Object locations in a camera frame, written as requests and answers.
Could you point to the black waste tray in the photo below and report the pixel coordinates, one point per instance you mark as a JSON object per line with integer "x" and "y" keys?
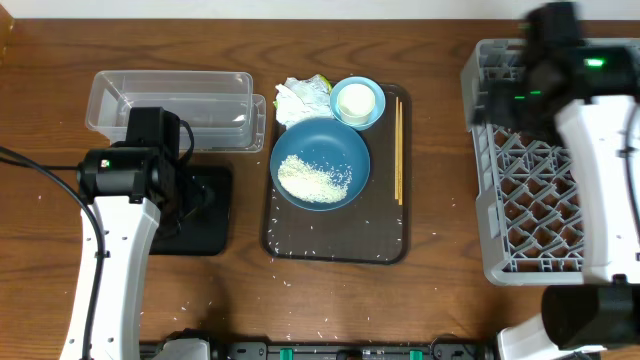
{"x": 198, "y": 224}

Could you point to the crumpled white paper napkin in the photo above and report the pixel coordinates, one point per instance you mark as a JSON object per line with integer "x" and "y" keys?
{"x": 300, "y": 100}

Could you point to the dark blue plate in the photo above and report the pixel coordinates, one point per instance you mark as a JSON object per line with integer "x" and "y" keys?
{"x": 327, "y": 143}

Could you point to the light blue bowl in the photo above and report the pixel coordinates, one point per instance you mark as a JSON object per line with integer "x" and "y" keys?
{"x": 380, "y": 101}

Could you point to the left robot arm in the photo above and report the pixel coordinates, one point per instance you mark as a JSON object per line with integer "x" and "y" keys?
{"x": 124, "y": 188}

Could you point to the grey dishwasher rack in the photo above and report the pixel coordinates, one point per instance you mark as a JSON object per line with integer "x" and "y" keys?
{"x": 529, "y": 220}

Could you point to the clear plastic bin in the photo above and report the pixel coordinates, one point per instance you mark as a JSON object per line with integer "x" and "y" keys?
{"x": 224, "y": 113}

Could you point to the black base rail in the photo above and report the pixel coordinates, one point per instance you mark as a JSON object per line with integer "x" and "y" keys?
{"x": 194, "y": 349}

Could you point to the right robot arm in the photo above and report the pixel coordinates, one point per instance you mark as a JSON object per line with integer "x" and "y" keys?
{"x": 600, "y": 129}

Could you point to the white rice pile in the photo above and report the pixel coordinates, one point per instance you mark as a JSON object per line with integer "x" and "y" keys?
{"x": 312, "y": 183}

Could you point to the cream white cup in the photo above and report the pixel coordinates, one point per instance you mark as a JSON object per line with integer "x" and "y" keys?
{"x": 355, "y": 103}

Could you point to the dark brown serving tray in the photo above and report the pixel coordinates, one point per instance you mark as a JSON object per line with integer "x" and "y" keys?
{"x": 373, "y": 228}

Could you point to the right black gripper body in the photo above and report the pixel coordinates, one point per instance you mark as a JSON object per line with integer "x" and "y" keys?
{"x": 515, "y": 109}

